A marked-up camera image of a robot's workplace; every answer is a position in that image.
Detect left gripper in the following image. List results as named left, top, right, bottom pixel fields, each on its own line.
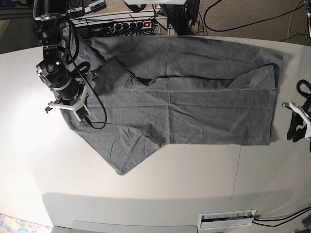
left=281, top=79, right=311, bottom=142

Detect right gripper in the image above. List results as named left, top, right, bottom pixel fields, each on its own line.
left=45, top=62, right=91, bottom=114

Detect grey T-shirt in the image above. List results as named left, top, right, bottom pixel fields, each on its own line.
left=62, top=36, right=283, bottom=175

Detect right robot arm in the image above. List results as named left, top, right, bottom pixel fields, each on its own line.
left=33, top=0, right=101, bottom=119

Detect black power strip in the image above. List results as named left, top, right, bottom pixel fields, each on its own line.
left=88, top=22, right=154, bottom=37

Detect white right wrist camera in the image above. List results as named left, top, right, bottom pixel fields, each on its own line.
left=75, top=107, right=90, bottom=122

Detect black camera cable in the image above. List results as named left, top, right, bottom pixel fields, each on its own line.
left=68, top=21, right=107, bottom=131

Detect yellow cable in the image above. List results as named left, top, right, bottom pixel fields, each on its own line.
left=286, top=0, right=303, bottom=41

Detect black cables at grommet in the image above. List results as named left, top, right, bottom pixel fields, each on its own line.
left=252, top=206, right=311, bottom=228

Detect white cable grommet tray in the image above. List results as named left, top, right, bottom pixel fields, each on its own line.
left=198, top=209, right=257, bottom=230

